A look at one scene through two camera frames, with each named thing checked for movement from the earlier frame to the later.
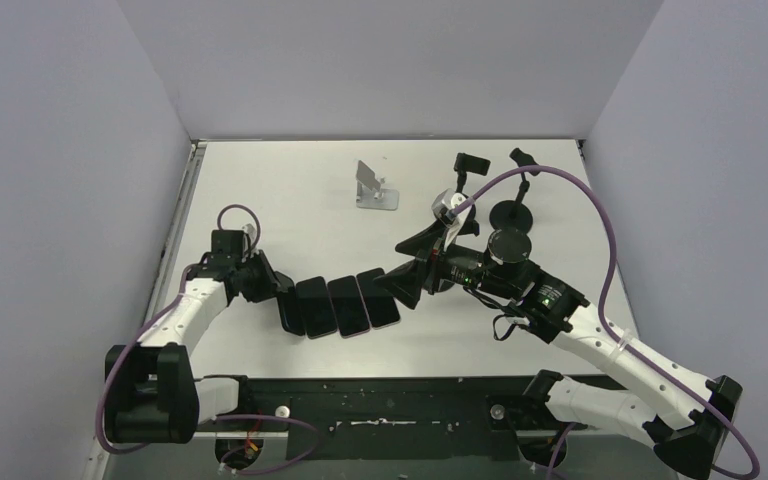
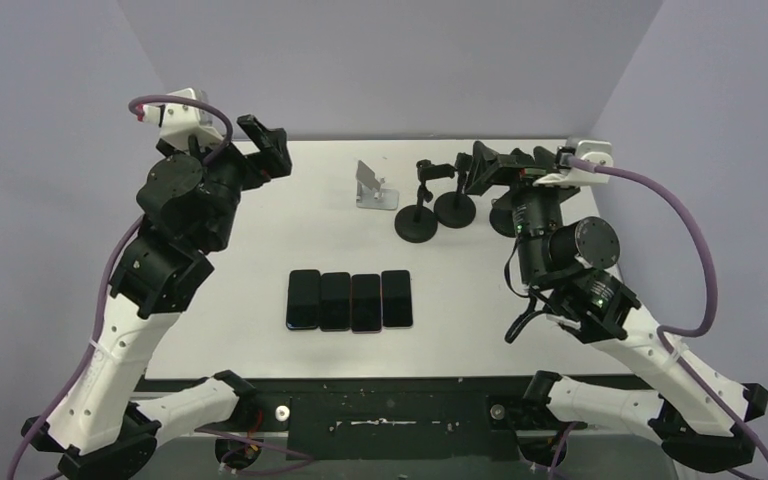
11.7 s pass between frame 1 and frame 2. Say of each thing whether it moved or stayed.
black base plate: stayed
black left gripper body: moved
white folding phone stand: stayed
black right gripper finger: moved
